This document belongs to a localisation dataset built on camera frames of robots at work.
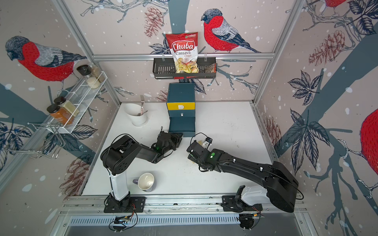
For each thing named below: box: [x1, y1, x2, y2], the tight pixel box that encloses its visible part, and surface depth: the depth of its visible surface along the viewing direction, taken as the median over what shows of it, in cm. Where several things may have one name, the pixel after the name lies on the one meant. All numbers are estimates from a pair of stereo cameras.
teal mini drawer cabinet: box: [166, 82, 196, 138], surface depth 97 cm
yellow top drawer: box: [166, 102, 196, 111], surface depth 94 cm
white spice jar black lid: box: [76, 64, 101, 89], surface depth 84 cm
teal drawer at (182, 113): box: [167, 109, 196, 118], surface depth 100 cm
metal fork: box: [139, 94, 145, 116], surface depth 106 cm
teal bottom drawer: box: [168, 116, 196, 138], surface depth 103 cm
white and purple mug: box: [132, 172, 155, 193], surface depth 76 cm
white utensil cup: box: [124, 103, 148, 126], surface depth 105 cm
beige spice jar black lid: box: [53, 96, 80, 118], surface depth 69 cm
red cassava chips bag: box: [165, 31, 200, 74], surface depth 84 cm
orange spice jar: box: [46, 103, 75, 126], surface depth 65 cm
